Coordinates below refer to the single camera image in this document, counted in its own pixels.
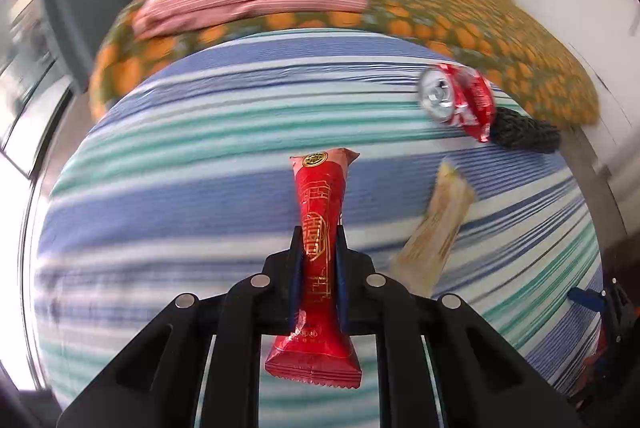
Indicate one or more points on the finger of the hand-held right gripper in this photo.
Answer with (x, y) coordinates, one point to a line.
(587, 299)

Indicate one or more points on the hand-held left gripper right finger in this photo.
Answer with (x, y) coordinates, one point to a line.
(357, 278)

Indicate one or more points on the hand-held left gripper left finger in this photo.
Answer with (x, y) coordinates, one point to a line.
(280, 278)

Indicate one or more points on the red snack wrapper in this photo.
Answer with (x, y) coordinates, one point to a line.
(320, 208)

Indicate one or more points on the beige snack wrapper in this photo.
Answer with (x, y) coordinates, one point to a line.
(440, 223)

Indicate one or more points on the black textured object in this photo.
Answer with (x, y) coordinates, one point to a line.
(525, 133)

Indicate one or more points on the crushed red drink can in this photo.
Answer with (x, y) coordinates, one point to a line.
(470, 101)

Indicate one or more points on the orange patterned blanket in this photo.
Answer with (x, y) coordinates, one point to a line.
(450, 8)

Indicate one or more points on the window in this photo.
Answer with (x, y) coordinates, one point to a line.
(30, 58)

